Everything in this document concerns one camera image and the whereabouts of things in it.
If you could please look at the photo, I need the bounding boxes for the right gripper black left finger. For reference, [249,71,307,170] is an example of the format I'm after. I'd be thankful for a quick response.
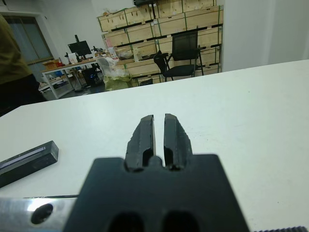
[124,114,157,173]

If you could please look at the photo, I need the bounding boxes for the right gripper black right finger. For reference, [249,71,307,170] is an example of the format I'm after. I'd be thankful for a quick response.
[163,113,194,172]

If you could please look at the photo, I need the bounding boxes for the black bar-shaped camera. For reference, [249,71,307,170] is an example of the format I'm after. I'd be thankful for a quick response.
[0,141,59,189]

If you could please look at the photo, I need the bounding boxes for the brown cardboard box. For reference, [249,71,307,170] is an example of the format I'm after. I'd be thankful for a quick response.
[42,59,60,71]

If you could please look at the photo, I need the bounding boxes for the yellow-green bag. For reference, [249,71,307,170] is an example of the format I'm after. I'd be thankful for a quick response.
[103,72,133,91]

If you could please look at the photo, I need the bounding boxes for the white plastic bag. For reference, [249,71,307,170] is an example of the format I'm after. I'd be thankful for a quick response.
[96,56,129,78]

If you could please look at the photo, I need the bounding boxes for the black computer tower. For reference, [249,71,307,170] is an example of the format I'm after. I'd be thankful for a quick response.
[81,68,99,87]

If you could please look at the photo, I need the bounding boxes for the white red carton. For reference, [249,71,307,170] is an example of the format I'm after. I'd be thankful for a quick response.
[108,46,119,61]

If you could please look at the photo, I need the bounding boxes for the black office chair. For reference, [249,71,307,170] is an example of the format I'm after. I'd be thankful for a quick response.
[160,30,205,83]

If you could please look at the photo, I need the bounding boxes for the stack of wooden crates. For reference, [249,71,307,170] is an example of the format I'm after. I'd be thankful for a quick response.
[97,0,224,87]

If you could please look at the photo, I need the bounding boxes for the white desk wooden top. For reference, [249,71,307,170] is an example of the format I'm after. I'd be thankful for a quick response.
[40,58,103,100]

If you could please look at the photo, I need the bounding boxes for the black computer monitor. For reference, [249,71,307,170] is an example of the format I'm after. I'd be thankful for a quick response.
[67,34,93,61]

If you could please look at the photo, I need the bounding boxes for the person in olive shirt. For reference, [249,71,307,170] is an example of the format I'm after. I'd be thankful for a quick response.
[0,14,48,118]

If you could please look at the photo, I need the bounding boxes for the dark framed window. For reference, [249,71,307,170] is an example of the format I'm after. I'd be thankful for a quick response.
[1,14,54,65]

